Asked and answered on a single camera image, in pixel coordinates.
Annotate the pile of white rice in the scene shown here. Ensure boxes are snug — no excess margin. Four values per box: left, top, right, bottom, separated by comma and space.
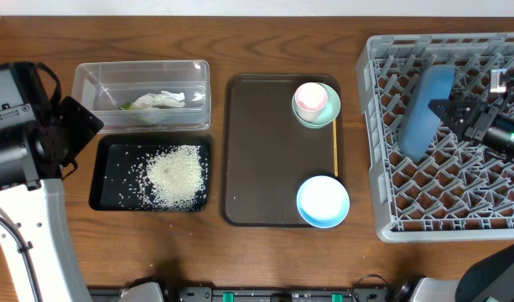
116, 144, 210, 211

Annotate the dark brown serving tray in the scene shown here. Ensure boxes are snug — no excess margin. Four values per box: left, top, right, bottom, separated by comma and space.
220, 74, 344, 228

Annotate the black plastic tray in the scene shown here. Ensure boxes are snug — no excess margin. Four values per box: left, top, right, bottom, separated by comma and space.
89, 133, 210, 211

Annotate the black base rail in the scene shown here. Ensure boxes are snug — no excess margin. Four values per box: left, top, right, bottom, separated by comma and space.
88, 274, 413, 302

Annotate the dark blue plate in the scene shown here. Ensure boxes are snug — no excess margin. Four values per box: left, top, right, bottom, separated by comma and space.
397, 65, 454, 162

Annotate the light green saucer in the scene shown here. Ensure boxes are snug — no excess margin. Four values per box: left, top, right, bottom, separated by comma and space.
292, 82, 340, 128

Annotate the pink cup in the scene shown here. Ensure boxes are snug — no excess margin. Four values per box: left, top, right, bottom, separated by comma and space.
293, 82, 329, 122

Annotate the grey dishwasher rack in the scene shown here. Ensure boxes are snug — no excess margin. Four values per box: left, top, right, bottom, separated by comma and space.
356, 33, 514, 243

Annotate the clear plastic bin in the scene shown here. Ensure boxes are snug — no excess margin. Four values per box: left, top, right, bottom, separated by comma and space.
72, 60, 211, 133

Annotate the white tissue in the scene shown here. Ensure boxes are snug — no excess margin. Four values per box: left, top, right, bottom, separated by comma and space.
129, 91, 185, 110

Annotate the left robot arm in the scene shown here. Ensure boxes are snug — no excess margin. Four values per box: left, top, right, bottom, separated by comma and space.
0, 62, 103, 301

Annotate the light blue bowl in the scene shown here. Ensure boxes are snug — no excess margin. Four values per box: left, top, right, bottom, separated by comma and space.
296, 175, 350, 229

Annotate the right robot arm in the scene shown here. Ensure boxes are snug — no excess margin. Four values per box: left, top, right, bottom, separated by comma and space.
393, 65, 514, 301

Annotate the wooden chopstick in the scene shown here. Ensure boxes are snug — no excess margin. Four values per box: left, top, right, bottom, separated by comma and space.
332, 119, 339, 177

